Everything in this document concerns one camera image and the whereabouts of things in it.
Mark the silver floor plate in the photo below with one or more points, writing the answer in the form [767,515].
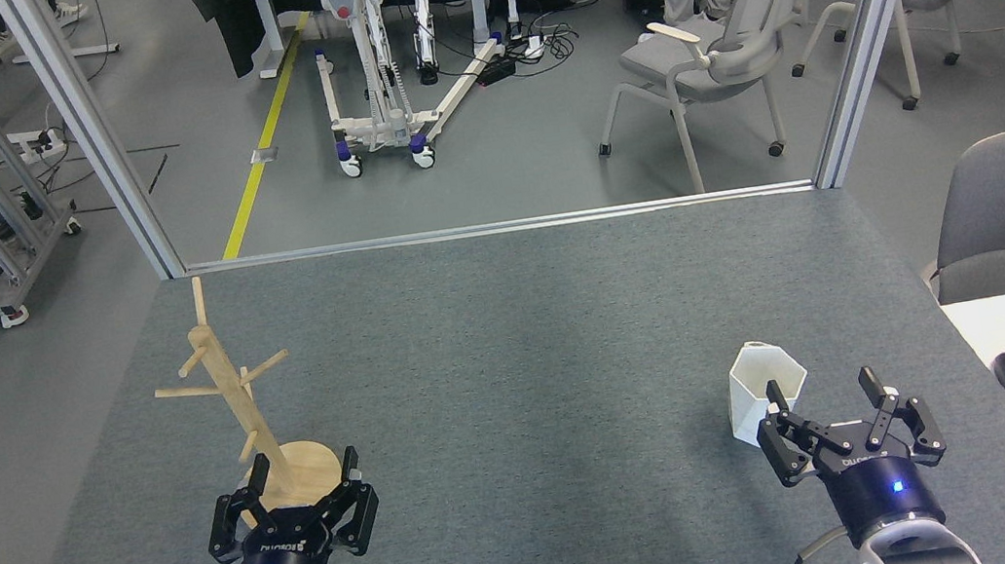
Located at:
[264,155]

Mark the white floor power strip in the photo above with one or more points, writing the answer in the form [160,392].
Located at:
[40,142]

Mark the white wheeled stand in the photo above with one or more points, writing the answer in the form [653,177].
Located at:
[387,126]

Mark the table with dark cloth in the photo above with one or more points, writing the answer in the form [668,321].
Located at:
[228,6]

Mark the wooden cup rack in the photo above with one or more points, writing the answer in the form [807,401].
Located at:
[226,380]

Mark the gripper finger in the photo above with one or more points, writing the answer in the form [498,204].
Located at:
[358,514]
[917,430]
[228,532]
[782,449]

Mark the black power strip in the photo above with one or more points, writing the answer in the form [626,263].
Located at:
[496,71]

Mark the silver aluminium post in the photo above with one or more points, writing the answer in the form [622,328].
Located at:
[871,33]
[88,134]

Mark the white hexagonal cup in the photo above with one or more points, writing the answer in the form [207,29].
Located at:
[752,394]

